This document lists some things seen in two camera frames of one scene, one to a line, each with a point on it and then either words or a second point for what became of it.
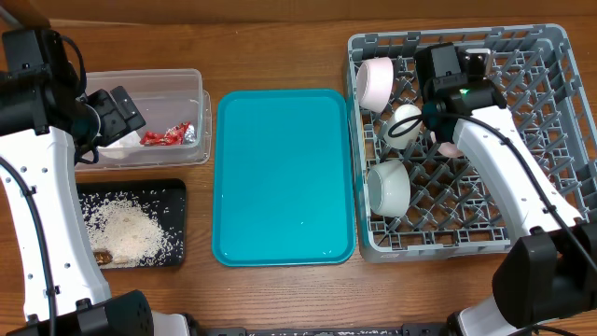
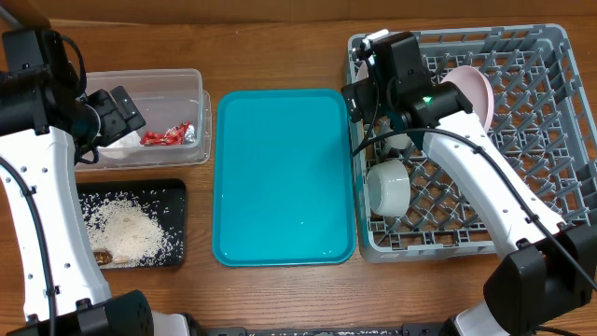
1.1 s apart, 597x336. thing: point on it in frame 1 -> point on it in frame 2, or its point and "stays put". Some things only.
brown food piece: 103,257 stays put
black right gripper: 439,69 -> 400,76
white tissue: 120,149 stays put
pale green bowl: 388,188 stays put
